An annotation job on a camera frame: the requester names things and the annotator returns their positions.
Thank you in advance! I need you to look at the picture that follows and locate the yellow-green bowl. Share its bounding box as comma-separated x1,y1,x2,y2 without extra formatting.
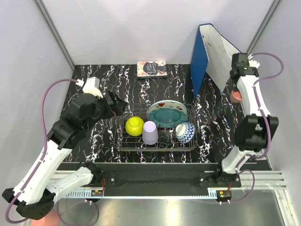
125,116,144,137

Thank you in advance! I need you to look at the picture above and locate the pink object on floor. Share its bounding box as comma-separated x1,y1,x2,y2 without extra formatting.
31,211,60,226

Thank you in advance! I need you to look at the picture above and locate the lavender plastic cup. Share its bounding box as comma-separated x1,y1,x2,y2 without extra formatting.
143,121,158,145

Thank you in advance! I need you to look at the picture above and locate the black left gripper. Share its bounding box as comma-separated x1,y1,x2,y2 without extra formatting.
84,89,128,132

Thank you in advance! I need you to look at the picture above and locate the wire dish rack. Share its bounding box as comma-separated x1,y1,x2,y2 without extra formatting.
116,103,198,152

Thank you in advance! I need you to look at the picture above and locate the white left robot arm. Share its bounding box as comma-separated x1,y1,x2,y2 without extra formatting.
2,90,128,220

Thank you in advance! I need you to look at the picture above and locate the little women book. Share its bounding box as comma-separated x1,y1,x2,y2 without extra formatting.
137,60,167,78

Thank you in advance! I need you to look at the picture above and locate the white plate with red pattern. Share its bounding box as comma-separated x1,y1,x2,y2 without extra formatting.
148,100,187,113

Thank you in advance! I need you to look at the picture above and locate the blue file binder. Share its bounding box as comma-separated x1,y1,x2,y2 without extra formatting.
190,23,240,96

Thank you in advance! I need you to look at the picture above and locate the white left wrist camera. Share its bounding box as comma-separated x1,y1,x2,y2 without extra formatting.
76,77,103,98

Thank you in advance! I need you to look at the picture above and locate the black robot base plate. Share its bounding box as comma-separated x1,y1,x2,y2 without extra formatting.
76,162,237,187

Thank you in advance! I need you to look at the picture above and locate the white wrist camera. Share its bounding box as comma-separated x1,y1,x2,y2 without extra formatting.
76,77,103,98
248,54,260,69

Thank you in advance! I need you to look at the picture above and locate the pink plastic cup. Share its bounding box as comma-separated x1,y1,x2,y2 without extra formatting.
230,89,242,103

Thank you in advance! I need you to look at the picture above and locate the teal scalloped plate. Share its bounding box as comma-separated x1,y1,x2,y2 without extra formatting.
148,108,188,129

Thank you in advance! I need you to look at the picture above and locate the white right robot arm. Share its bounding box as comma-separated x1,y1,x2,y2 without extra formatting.
212,53,279,187

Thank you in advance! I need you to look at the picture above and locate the blue white patterned bowl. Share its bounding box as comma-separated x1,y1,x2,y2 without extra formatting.
175,122,196,144

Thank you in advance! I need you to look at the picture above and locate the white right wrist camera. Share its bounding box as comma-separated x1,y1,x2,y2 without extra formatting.
248,54,260,69

